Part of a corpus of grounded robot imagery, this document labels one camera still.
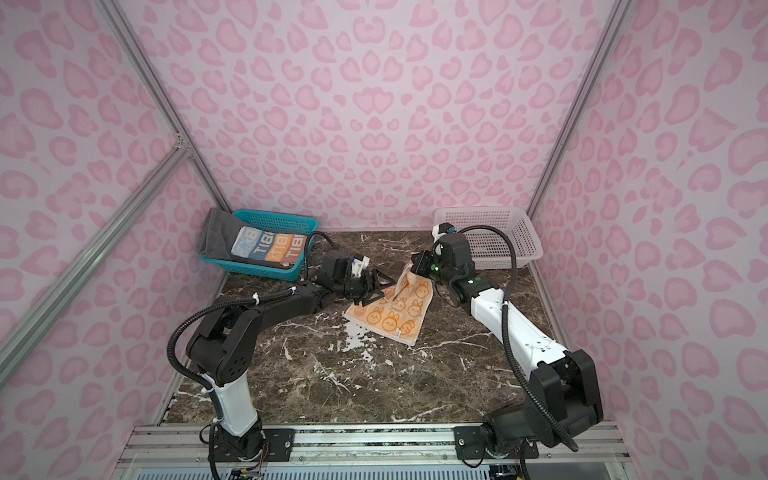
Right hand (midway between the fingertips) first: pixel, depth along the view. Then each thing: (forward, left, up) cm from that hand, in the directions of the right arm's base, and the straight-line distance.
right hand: (411, 254), depth 80 cm
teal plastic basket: (+29, +52, -16) cm, 62 cm away
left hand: (-3, +5, -10) cm, 11 cm away
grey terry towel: (+19, +65, -11) cm, 68 cm away
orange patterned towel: (-4, +3, -25) cm, 26 cm away
